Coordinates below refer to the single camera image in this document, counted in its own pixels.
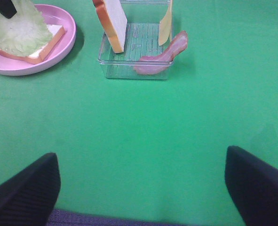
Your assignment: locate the clear right plastic tray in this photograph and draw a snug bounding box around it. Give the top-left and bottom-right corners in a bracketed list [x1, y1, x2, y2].
[98, 0, 174, 80]

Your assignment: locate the green lettuce leaf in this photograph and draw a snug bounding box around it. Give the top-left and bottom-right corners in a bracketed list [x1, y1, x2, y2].
[0, 0, 53, 57]

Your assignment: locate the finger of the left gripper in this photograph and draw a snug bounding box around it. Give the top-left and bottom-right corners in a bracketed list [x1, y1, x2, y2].
[0, 0, 17, 19]

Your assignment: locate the toast bread slice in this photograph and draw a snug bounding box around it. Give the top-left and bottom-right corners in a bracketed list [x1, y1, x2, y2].
[0, 24, 65, 65]
[92, 0, 127, 53]

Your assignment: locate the pink round plate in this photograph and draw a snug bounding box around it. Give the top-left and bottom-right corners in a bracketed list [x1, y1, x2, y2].
[0, 4, 77, 76]

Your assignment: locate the pink curved bacon slice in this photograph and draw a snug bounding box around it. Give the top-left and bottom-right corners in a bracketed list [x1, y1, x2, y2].
[134, 31, 189, 75]

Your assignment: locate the yellow cheese slice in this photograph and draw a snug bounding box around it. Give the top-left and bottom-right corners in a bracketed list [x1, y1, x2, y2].
[158, 0, 173, 46]

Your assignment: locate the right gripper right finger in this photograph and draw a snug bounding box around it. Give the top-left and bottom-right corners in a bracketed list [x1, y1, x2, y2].
[224, 146, 278, 226]

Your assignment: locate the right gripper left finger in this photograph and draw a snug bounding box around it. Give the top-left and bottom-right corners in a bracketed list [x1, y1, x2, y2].
[0, 153, 60, 226]

